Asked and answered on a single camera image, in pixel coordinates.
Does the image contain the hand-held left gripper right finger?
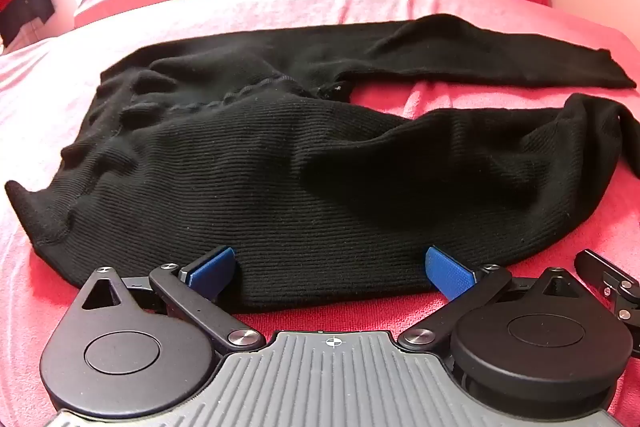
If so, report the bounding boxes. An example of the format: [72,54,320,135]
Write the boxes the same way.
[397,246,591,350]

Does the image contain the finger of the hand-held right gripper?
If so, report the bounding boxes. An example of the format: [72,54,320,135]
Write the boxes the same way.
[574,248,640,323]

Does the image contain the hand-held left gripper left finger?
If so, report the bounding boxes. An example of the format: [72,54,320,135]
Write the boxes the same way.
[75,246,263,354]

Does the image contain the black knit pants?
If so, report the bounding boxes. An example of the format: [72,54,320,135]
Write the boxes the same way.
[4,13,640,314]

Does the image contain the pink bed blanket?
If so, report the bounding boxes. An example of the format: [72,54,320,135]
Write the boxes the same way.
[0,0,640,427]

